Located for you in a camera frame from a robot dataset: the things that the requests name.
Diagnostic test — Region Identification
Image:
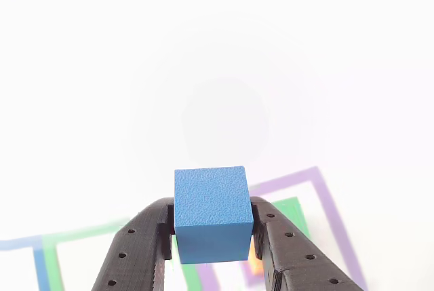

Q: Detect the green tape square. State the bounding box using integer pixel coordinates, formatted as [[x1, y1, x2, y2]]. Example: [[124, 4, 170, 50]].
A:
[[40, 218, 199, 291]]

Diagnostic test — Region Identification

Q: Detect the orange cube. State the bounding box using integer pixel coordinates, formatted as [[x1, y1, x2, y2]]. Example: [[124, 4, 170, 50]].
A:
[[249, 256, 264, 277]]

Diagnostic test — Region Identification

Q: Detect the small blue cube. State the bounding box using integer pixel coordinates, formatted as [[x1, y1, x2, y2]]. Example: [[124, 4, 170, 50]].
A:
[[173, 165, 255, 265]]

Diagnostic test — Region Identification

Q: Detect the blue tape square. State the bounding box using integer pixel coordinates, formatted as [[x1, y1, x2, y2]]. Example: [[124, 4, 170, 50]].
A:
[[0, 236, 52, 291]]

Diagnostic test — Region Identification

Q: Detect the purple tape square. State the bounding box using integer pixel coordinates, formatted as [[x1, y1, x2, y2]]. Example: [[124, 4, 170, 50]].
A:
[[196, 166, 369, 291]]

